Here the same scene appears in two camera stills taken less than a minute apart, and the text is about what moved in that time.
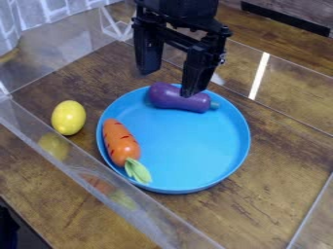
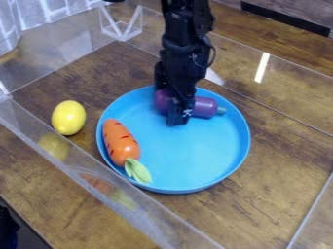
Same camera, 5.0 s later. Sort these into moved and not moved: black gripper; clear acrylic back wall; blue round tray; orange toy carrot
Moved: black gripper
Not moved: orange toy carrot; blue round tray; clear acrylic back wall
